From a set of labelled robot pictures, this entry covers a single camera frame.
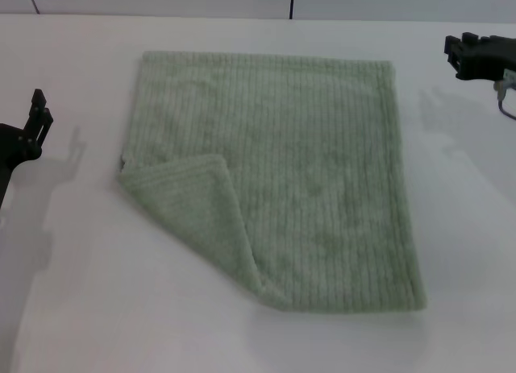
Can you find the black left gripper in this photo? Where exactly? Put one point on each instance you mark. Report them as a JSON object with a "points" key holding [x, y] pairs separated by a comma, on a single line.
{"points": [[14, 143]]}

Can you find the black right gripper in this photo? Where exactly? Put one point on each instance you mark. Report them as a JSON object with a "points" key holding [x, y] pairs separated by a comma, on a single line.
{"points": [[483, 59]]}

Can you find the light green ribbed towel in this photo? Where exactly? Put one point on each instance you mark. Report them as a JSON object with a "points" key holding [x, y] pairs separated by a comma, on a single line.
{"points": [[282, 167]]}

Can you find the dark vertical background strip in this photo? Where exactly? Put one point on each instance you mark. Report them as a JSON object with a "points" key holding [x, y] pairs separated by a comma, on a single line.
{"points": [[293, 2]]}

